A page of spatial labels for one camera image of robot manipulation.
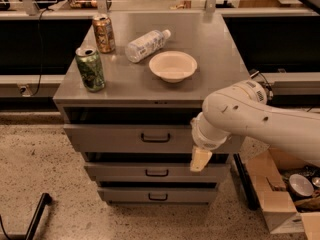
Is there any orange soda can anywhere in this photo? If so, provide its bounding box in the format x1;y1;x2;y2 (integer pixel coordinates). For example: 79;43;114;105
92;14;116;53

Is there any white bowl in box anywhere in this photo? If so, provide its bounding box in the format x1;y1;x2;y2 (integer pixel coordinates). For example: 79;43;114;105
289;174;314;197

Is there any green soda can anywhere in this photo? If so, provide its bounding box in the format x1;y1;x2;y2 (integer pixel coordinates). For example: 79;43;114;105
75;46;105;92

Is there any grey top drawer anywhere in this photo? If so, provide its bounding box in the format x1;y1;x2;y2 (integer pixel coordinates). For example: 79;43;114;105
63;123;246;154

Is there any clear plastic water bottle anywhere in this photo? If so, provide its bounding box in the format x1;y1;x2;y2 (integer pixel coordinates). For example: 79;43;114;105
125;29;171;63

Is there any black cable left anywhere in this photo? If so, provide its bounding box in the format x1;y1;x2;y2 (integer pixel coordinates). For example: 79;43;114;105
31;7;51;97

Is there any grey drawer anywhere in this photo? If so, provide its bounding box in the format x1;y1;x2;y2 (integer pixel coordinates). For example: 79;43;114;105
84;162;228;183
63;123;246;154
98;187;218;203

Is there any grey bottom drawer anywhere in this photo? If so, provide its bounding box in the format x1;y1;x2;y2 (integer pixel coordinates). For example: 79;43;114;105
98;187;218;203

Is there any cardboard box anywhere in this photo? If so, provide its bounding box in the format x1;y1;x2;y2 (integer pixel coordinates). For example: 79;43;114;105
246;148;320;240

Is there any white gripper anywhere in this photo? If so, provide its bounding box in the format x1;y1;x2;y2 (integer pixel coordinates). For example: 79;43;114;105
190;113;231;172

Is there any grey middle drawer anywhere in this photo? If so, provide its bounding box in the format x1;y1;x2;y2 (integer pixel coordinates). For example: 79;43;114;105
84;162;228;183

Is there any grey metal drawer cabinet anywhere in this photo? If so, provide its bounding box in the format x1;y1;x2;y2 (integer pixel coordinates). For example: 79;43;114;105
54;12;249;191

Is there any white paper bowl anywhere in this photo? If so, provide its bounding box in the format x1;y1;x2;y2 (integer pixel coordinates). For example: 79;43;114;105
149;51;198;83

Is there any black cable right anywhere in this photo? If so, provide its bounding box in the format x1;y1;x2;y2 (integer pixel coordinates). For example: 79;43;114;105
249;69;275;100

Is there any black cable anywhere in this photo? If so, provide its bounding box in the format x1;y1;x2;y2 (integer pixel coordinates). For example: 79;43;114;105
249;69;275;100
31;7;51;97

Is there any black metal leg left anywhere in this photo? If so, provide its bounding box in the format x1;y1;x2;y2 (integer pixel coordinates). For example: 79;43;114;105
25;193;52;240

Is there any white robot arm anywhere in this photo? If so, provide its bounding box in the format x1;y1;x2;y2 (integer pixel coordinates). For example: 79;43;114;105
190;80;320;172

